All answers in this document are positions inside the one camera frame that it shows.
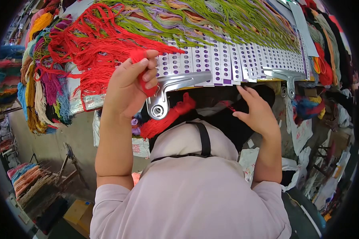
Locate long silver metal clamp bracket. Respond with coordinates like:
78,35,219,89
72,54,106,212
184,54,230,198
146,71,213,120

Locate person's body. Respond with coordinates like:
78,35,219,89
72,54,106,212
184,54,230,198
90,118,292,239

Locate person's right fingers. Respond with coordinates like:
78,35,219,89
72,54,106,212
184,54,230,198
245,86,270,105

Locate blue red yellow yarn tangle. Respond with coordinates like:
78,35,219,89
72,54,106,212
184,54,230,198
292,94,326,123

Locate short silver metal clamp bracket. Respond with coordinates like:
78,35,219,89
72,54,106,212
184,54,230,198
262,67,307,100

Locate person's left hand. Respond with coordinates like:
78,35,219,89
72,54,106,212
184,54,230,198
103,49,160,120

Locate row of white punched cards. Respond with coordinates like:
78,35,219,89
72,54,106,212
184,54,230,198
156,30,312,87

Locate green lilac orange yarn strands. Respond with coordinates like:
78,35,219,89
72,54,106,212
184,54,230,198
99,0,301,54

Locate shelf of coloured yarn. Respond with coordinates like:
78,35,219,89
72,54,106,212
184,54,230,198
0,45,26,112

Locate person's right thumb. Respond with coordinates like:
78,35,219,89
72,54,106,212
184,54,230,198
232,111,252,121

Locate brown cardboard box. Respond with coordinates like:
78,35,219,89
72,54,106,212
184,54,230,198
63,200,95,239

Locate hanging dark yarn bundles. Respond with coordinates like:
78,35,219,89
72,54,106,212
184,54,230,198
299,0,354,88

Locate silvery foil sheet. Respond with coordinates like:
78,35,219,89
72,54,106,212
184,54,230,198
68,63,106,115

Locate person's left thumb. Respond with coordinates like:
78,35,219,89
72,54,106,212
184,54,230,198
120,58,150,79

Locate white printed hanging bag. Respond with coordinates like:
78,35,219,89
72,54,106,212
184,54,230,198
284,99,315,156

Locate grey cardboard strip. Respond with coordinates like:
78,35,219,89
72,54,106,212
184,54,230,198
276,0,319,58

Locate person's right index finger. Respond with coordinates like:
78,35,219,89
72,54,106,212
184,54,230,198
236,86,252,103

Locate white printed sack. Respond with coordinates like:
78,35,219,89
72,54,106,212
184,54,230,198
93,111,151,158

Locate person's left ring finger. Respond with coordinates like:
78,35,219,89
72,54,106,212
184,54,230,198
142,69,159,82

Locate crumpled white plastic bags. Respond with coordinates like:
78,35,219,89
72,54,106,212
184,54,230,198
239,146,312,192

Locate red yarn skein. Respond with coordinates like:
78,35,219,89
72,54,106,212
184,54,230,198
140,93,197,140

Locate person's right hand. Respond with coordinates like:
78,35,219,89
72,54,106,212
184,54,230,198
232,85,281,137

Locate floor pile of pastel skeins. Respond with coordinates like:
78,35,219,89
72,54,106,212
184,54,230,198
7,163,58,207

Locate red yarn strand bundle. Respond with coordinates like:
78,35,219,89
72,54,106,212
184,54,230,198
46,3,186,112

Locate small purple yarn skein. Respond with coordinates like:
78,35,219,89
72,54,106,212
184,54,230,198
131,113,143,137

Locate pile of mixed coloured skeins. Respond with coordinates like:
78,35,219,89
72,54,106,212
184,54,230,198
17,9,76,135

